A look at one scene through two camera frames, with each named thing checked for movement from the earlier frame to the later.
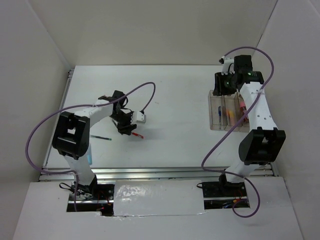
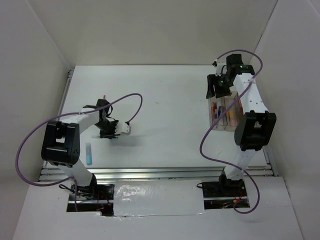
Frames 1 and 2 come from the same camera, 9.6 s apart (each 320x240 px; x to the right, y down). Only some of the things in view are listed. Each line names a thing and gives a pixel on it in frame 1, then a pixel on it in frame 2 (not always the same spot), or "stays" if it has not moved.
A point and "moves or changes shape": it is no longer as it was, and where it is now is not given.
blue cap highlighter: x=89 y=155 stays
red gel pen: x=137 y=134 to x=214 y=112
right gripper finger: x=218 y=87 to x=211 y=80
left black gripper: x=127 y=128 to x=109 y=135
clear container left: x=217 y=115 stays
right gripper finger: x=224 y=84 stays
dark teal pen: x=115 y=123 moves or changes shape
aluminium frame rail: x=156 y=173 stays
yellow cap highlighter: x=232 y=116 stays
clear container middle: x=231 y=113 stays
